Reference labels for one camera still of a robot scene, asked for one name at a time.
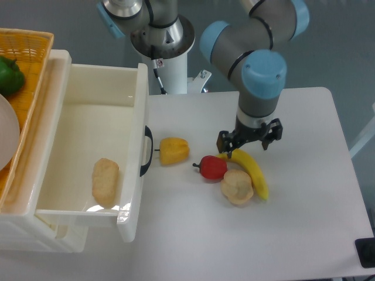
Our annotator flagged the black device at edge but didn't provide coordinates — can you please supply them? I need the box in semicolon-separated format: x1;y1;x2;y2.
354;237;375;268

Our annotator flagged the white drawer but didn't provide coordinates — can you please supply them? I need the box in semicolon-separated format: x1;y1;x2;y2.
35;64;149;242

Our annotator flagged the white drawer cabinet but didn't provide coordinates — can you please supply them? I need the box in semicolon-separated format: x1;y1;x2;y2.
1;50;88;253

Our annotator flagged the white plate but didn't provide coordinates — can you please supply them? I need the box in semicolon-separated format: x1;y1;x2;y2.
0;95;20;170

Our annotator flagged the yellow bell pepper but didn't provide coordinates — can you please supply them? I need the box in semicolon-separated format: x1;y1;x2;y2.
156;137;190;166

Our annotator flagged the yellow woven basket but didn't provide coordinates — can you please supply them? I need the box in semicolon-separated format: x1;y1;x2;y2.
1;28;54;205

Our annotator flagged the red bell pepper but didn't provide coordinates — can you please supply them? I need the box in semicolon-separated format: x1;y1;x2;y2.
192;155;228;180

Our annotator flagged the round bread bun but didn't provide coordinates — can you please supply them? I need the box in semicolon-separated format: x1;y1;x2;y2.
220;169;254;205

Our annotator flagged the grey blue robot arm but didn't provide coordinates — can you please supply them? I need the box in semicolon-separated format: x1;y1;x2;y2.
97;1;309;154

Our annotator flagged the yellow banana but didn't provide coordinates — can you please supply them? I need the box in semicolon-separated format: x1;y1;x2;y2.
216;149;269;200

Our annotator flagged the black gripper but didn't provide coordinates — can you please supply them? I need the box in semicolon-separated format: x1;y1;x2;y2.
216;117;283;159

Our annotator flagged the green bell pepper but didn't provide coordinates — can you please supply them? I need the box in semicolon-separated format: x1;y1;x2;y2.
1;56;25;97

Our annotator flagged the long bread roll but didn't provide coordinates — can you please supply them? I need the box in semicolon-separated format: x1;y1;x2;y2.
91;158;119;207

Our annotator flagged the black drawer handle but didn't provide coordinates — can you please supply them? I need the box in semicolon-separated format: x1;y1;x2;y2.
140;126;154;177

